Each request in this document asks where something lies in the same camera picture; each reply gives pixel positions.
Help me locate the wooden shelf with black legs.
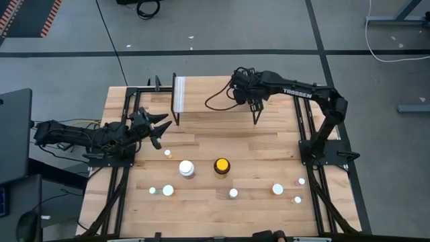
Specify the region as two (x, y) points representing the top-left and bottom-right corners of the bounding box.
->
(170, 72), (265, 126)

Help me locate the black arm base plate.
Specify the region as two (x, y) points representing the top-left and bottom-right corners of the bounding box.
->
(87, 140), (137, 168)
(298, 139), (361, 166)

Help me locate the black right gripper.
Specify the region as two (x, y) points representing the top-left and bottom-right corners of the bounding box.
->
(230, 67), (269, 114)

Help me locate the black aluminium table frame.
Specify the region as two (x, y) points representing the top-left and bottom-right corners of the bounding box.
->
(80, 75), (362, 238)

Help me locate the grey floor bar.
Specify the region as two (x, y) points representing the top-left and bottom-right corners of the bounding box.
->
(397, 104), (430, 114)

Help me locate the dark grey desk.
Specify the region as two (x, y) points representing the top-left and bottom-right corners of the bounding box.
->
(0, 173), (43, 242)

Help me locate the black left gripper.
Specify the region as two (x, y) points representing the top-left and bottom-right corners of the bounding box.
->
(129, 107), (173, 151)

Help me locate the amber bottle with yellow cap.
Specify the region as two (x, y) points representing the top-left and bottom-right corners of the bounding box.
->
(213, 157), (232, 179)

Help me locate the white tape strip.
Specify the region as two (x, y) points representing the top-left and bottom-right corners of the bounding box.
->
(173, 76), (186, 114)

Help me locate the black mat with orange stripes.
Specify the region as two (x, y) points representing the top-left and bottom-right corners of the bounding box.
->
(0, 0), (64, 38)

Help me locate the large white purple-label bottle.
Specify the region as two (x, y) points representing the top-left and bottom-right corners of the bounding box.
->
(178, 159), (196, 179)

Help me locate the black computer mouse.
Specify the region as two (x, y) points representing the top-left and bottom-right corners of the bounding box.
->
(15, 210), (40, 242)

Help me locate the black coiled floor cable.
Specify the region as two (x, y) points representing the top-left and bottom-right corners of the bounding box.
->
(136, 0), (161, 20)

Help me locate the person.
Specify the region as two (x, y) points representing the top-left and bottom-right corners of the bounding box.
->
(251, 229), (287, 242)

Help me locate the grey table base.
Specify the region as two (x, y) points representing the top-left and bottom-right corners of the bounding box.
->
(365, 0), (430, 26)

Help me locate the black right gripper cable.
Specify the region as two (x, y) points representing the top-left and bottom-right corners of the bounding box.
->
(204, 79), (240, 112)

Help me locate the white floor cable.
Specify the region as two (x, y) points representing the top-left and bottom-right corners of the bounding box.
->
(364, 0), (430, 63)

